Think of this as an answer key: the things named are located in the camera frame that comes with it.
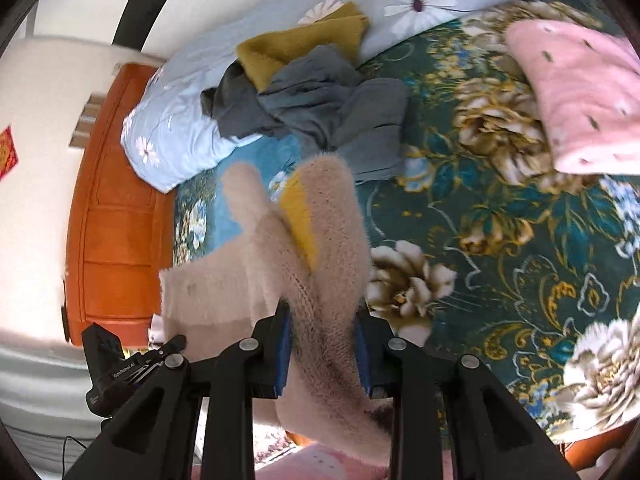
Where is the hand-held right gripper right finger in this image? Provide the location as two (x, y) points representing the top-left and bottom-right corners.
(356, 310), (581, 480)

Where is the mustard yellow sweater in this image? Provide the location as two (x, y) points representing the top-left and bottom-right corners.
(236, 2), (370, 94)

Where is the pink dotted blanket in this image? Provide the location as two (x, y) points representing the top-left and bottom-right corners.
(504, 20), (640, 177)

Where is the orange wooden headboard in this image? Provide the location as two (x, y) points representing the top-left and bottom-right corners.
(64, 62), (177, 347)

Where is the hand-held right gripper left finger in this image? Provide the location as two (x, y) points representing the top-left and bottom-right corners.
(62, 302), (292, 480)

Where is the fuzzy beige sweater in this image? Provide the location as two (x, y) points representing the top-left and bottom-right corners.
(150, 152), (397, 477)

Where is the pink floor mat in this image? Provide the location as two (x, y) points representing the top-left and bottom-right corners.
(252, 446), (392, 480)

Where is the black cable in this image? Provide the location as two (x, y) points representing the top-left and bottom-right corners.
(61, 435), (105, 467)

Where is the green floral bed sheet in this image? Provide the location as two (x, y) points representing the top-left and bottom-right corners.
(172, 0), (640, 447)

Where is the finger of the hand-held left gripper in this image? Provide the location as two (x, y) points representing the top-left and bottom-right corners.
(134, 335), (189, 387)

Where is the red wall sticker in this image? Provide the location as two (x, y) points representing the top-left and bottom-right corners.
(0, 126), (20, 182)

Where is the grey garment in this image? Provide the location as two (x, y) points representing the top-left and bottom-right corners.
(200, 44), (409, 182)

